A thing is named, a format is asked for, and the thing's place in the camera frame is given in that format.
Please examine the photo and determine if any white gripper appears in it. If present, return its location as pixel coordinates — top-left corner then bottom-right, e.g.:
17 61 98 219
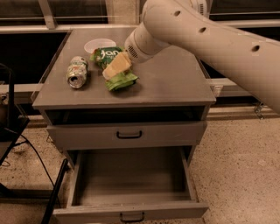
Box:
102 23 170 80

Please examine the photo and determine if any green rice chip bag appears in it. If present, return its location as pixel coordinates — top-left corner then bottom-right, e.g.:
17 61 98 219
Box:
90 46 138 91

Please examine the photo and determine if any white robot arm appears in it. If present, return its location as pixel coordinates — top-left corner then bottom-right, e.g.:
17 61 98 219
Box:
124 0 280 113

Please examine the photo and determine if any grey drawer cabinet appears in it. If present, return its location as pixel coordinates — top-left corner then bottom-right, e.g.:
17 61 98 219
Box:
31 26 217 165

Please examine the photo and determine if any grey upper drawer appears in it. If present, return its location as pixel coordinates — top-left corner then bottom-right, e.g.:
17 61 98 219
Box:
47 121 207 151

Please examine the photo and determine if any open grey lower drawer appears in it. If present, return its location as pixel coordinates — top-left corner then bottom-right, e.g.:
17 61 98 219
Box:
53 147 208 224

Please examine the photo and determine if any white bowl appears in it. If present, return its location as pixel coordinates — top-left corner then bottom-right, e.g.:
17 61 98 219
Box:
84 38 116 53

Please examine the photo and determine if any crushed silver soda can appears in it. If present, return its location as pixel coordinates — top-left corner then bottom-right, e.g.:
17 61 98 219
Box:
66 56 88 89

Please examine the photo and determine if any metal window railing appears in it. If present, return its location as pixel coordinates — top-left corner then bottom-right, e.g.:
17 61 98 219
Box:
0 0 280 30

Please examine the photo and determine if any black upper drawer handle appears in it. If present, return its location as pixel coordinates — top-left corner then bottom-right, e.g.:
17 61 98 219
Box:
115 130 143 139

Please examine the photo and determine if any black drawer handle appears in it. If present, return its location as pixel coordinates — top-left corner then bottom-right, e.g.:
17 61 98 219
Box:
115 130 143 139
119 213 145 224

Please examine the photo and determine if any black cable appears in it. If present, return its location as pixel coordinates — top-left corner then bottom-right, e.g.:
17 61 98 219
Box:
12 134 56 187

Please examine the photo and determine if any black lower drawer handle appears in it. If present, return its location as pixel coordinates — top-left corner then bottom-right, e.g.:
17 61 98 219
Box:
119 213 145 224

